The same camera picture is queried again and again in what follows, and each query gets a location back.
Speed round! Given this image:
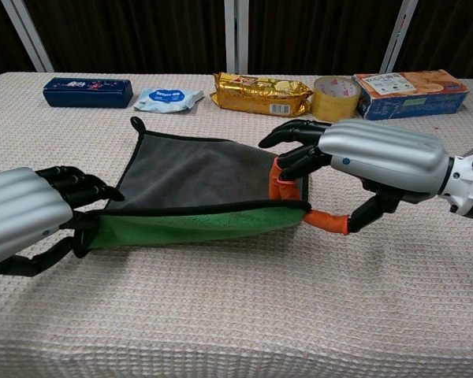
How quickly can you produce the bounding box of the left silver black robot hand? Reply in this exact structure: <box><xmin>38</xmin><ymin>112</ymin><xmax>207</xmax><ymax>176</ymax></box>
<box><xmin>0</xmin><ymin>165</ymin><xmax>126</xmax><ymax>279</ymax></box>

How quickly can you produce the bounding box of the white frame post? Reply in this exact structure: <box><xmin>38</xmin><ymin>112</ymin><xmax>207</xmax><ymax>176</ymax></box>
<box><xmin>379</xmin><ymin>0</ymin><xmax>419</xmax><ymax>74</ymax></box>
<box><xmin>223</xmin><ymin>0</ymin><xmax>248</xmax><ymax>76</ymax></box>
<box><xmin>0</xmin><ymin>0</ymin><xmax>56</xmax><ymax>73</ymax></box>

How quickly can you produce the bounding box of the yellowish packing tape roll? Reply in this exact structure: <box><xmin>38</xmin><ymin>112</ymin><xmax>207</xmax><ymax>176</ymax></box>
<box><xmin>310</xmin><ymin>76</ymin><xmax>360</xmax><ymax>123</ymax></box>

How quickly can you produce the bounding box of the right silver orange-tipped robot hand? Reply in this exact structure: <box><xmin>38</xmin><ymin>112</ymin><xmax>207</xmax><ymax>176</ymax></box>
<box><xmin>259</xmin><ymin>119</ymin><xmax>456</xmax><ymax>237</ymax></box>

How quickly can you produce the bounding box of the light blue wet wipes pack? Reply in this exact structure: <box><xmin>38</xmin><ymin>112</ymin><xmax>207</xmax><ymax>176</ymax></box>
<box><xmin>132</xmin><ymin>85</ymin><xmax>204</xmax><ymax>115</ymax></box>

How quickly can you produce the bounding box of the gold foil biscuit packet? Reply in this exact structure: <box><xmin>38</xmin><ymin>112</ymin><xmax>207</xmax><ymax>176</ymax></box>
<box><xmin>209</xmin><ymin>72</ymin><xmax>315</xmax><ymax>118</ymax></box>

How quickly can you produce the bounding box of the orange blue biscuit box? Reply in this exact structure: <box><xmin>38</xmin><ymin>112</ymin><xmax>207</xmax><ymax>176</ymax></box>
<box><xmin>352</xmin><ymin>69</ymin><xmax>471</xmax><ymax>121</ymax></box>

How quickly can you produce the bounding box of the dark grey cloth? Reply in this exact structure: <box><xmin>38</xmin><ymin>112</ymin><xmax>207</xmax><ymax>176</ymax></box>
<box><xmin>73</xmin><ymin>116</ymin><xmax>312</xmax><ymax>259</ymax></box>

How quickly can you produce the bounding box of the dark blue long box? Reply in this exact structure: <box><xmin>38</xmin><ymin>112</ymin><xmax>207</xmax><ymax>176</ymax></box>
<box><xmin>42</xmin><ymin>76</ymin><xmax>134</xmax><ymax>109</ymax></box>

